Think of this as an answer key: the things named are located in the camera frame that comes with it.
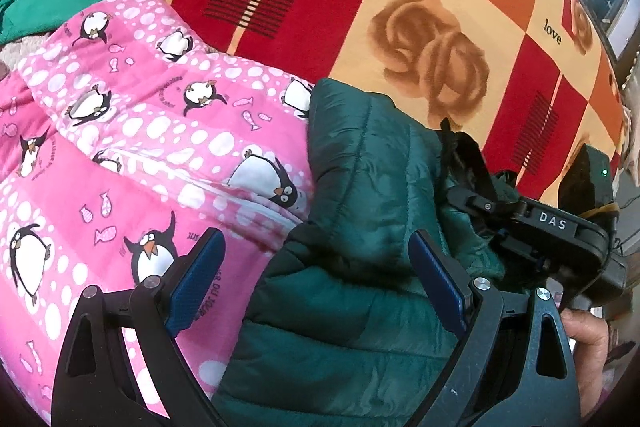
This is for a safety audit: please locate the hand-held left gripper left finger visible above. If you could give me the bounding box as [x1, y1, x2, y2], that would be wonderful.
[50, 228, 227, 427]

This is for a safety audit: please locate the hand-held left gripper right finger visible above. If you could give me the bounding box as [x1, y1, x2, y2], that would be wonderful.
[407, 229, 583, 427]

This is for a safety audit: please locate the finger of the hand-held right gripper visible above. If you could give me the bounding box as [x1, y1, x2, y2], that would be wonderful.
[442, 132, 526, 224]
[487, 227, 552, 290]

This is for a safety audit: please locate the dark green puffer jacket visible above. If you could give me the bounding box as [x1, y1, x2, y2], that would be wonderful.
[212, 77, 521, 427]

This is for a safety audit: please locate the person's right hand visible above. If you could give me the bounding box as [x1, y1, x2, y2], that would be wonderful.
[560, 309, 612, 402]

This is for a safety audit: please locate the pink penguin print blanket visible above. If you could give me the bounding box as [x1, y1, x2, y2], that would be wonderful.
[0, 0, 321, 427]

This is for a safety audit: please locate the green cloth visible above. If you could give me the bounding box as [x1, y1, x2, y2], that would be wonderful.
[0, 0, 120, 46]

